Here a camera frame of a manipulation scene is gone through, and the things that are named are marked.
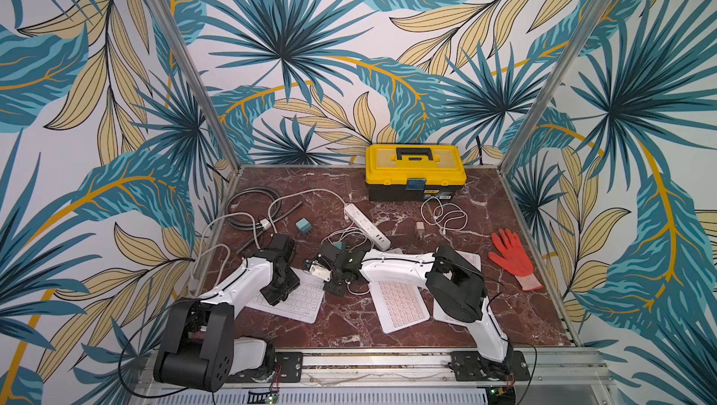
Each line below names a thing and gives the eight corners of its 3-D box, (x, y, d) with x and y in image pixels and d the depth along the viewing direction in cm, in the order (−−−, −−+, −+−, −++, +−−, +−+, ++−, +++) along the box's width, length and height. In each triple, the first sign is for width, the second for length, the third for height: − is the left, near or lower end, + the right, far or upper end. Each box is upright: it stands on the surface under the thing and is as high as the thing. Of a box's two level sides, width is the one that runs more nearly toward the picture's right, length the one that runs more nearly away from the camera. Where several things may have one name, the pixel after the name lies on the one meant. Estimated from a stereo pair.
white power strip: (383, 253, 97) (383, 249, 95) (343, 211, 108) (342, 207, 106) (392, 245, 99) (393, 241, 97) (352, 205, 110) (352, 201, 107)
